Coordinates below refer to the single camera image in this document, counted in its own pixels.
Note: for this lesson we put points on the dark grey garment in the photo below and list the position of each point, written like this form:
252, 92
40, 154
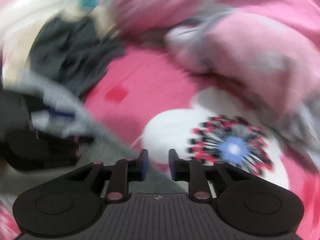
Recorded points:
70, 55

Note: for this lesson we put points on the pink printed quilt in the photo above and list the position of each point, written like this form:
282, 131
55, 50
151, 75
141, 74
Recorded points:
250, 42

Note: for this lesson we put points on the grey sweatshirt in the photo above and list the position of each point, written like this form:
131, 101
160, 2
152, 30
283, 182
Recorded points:
82, 120

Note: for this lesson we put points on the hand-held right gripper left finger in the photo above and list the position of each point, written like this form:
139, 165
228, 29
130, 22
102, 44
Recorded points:
143, 165

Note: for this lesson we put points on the pink floral bed sheet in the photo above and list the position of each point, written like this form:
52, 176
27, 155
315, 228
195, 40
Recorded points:
150, 80

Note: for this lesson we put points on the padded pink white headboard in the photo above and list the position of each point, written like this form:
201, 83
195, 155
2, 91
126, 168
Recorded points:
30, 7

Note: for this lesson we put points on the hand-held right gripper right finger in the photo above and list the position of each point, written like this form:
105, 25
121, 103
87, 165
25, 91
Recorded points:
172, 165

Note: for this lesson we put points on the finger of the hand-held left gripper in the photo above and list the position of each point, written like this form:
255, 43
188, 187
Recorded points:
62, 113
77, 146

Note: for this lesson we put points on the beige garment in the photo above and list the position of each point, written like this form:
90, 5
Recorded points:
15, 60

